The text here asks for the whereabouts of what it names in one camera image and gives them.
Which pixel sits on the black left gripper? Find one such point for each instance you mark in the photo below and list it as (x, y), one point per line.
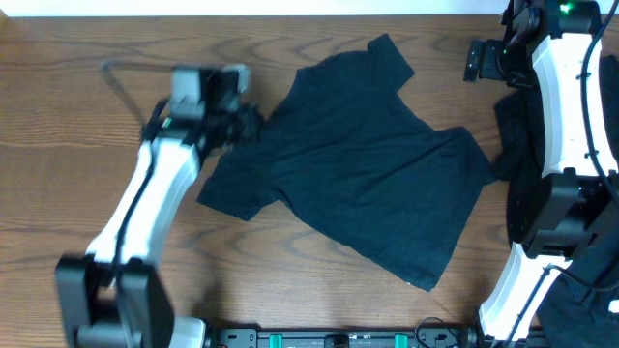
(250, 128)

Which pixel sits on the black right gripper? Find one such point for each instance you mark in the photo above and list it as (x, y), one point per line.
(491, 50)

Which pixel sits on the dark green t-shirt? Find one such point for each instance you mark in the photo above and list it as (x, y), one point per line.
(345, 154)

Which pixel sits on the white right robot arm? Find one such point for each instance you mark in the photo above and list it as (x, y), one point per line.
(554, 48)

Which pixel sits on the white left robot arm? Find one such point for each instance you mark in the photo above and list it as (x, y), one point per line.
(112, 296)

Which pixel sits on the pile of black clothes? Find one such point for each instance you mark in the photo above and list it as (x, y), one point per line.
(563, 228)

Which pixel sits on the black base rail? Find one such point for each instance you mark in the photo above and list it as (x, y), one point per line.
(314, 338)

